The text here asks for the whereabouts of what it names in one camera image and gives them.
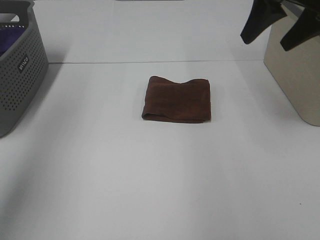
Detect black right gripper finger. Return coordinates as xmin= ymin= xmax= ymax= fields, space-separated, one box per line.
xmin=280 ymin=0 xmax=320 ymax=52

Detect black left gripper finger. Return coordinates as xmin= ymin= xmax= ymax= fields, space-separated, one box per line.
xmin=240 ymin=0 xmax=287 ymax=45

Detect brown microfibre towel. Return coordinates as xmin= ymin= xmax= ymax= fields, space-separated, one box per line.
xmin=141 ymin=76 xmax=212 ymax=124

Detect beige plastic bin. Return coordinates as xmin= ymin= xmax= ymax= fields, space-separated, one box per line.
xmin=263 ymin=1 xmax=320 ymax=126

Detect grey perforated plastic basket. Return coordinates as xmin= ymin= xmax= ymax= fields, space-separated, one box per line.
xmin=0 ymin=0 xmax=49 ymax=137

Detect purple cloth in basket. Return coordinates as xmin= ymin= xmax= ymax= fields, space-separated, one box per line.
xmin=0 ymin=27 xmax=26 ymax=56

